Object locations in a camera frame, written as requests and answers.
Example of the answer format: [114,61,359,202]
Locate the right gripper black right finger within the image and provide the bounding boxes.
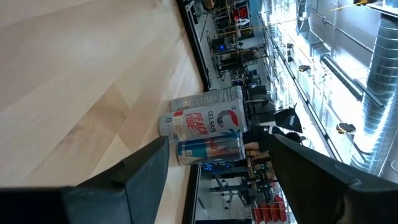
[267,133,398,224]

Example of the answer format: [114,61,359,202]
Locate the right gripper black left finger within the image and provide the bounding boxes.
[0,135,170,224]

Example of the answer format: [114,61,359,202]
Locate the blue silver Red Bull can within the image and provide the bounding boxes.
[175,133,246,166]

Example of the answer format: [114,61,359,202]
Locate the white Celsius peach can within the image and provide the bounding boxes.
[157,100,249,143]
[169,85,246,113]

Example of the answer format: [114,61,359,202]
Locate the red storage bins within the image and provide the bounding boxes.
[251,195,289,224]

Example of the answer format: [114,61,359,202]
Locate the silver spiral ceiling duct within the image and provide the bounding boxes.
[349,12,398,177]

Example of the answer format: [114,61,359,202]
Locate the black metal table frame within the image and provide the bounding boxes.
[175,0,210,224]

